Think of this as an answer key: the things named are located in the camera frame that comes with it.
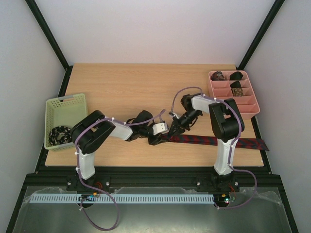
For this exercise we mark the black white patterned tie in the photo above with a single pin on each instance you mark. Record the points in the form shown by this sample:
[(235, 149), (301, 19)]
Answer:
[(59, 135)]

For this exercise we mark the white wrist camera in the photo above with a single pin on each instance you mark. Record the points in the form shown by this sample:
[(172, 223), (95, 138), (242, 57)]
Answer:
[(161, 128), (173, 114)]

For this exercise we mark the pink divided organizer tray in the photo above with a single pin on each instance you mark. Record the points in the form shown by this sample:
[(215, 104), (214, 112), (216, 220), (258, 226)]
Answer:
[(247, 104)]

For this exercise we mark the left black frame post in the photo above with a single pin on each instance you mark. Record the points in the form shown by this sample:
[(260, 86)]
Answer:
[(48, 33)]

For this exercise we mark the black rolled tie back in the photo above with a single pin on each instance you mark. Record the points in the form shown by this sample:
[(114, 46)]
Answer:
[(236, 76)]

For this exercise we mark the black aluminium frame rail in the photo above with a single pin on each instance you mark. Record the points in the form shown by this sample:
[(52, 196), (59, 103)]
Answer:
[(108, 178)]

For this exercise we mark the light blue cable duct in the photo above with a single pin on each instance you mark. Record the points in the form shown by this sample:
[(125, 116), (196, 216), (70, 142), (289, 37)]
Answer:
[(124, 198)]

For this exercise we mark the brown patterned rolled tie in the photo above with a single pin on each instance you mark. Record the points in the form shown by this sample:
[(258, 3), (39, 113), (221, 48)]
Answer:
[(237, 92)]

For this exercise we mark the black rolled tie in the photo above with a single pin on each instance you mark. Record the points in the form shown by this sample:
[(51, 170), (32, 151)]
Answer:
[(236, 76), (236, 84)]

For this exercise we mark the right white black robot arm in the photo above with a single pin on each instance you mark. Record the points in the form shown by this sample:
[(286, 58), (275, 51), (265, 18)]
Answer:
[(227, 126)]

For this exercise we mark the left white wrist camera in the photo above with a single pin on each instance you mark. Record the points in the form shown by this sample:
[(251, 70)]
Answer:
[(161, 128)]

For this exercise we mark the right black frame post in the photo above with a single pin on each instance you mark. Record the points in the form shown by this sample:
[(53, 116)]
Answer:
[(261, 33)]

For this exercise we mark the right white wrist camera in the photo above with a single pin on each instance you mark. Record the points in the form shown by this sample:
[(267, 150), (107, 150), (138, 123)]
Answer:
[(173, 114)]

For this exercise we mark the black frame post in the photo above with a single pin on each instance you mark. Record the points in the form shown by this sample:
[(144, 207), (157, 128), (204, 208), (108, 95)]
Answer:
[(48, 33), (261, 33)]

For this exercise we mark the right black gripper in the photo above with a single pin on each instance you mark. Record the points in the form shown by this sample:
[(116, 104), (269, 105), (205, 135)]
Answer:
[(180, 123)]

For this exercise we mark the green plastic basket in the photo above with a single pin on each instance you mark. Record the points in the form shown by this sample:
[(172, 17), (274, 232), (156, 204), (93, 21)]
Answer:
[(63, 111)]

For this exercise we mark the red navy striped tie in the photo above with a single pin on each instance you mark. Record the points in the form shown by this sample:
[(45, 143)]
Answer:
[(246, 143)]

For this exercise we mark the dark floral rolled tie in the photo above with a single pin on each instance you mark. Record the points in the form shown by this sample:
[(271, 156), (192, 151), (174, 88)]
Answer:
[(217, 76)]

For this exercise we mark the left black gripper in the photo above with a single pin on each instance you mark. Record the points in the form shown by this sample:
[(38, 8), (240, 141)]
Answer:
[(155, 141)]

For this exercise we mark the black rolled tie middle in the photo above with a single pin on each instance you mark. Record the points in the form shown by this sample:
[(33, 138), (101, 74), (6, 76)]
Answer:
[(236, 84)]

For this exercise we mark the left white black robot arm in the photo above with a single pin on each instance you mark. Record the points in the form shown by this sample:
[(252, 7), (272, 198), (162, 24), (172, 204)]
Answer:
[(90, 133)]

